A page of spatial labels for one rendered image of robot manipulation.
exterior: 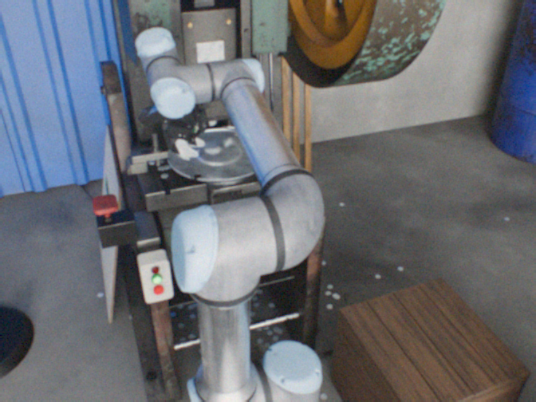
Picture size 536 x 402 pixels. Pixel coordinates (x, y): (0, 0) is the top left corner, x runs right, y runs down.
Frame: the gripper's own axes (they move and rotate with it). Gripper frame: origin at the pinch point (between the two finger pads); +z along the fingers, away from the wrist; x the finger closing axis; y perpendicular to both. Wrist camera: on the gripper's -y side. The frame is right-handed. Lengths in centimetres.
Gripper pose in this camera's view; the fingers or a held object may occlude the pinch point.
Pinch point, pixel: (185, 154)
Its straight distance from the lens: 134.6
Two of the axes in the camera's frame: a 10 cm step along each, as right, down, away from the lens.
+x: 3.5, -7.6, 5.5
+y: 9.3, 2.2, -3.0
